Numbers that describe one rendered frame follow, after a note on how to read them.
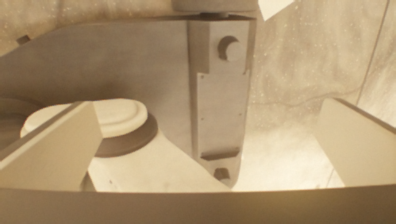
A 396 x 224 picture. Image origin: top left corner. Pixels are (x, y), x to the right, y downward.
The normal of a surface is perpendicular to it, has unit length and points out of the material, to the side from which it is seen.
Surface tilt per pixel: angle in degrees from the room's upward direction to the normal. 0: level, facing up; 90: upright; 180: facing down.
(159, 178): 90
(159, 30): 0
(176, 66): 0
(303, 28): 0
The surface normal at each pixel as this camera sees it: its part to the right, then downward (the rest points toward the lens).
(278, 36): 0.20, 0.48
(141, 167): -0.01, -0.87
